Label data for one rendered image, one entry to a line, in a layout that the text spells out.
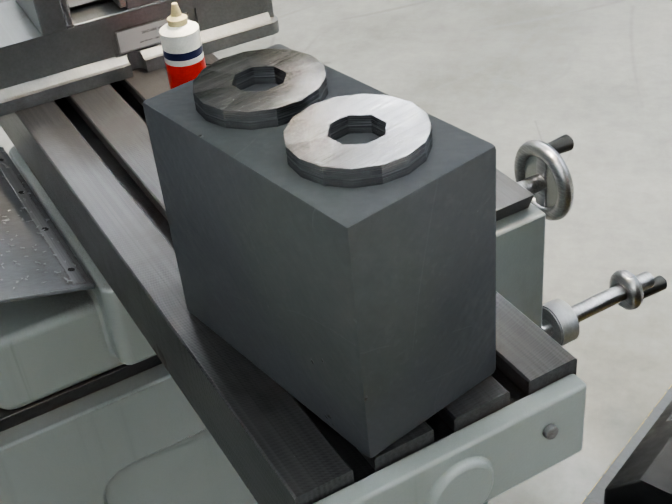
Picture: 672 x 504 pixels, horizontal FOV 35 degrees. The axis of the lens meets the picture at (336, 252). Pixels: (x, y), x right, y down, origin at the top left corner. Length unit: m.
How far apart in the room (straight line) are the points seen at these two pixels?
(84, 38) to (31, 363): 0.36
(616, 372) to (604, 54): 1.33
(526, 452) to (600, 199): 1.82
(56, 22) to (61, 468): 0.46
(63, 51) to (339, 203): 0.64
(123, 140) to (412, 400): 0.50
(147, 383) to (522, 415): 0.50
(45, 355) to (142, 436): 0.16
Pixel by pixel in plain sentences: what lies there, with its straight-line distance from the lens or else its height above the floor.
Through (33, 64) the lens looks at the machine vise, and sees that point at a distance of 1.20.
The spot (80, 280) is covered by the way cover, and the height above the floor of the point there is 0.83.
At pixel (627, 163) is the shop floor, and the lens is 2.71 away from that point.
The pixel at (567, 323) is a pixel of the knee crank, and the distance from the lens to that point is 1.43.
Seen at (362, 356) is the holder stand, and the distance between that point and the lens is 0.65.
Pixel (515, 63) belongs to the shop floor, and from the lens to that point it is 3.17.
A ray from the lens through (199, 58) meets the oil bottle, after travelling 1.11.
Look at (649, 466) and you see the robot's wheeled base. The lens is 1.12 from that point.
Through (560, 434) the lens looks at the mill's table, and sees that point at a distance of 0.79.
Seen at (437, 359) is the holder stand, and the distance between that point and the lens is 0.71.
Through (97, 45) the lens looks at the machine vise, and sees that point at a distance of 1.21.
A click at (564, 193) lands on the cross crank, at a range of 1.47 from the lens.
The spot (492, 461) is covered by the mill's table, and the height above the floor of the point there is 0.87.
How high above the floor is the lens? 1.43
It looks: 36 degrees down
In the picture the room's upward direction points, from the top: 6 degrees counter-clockwise
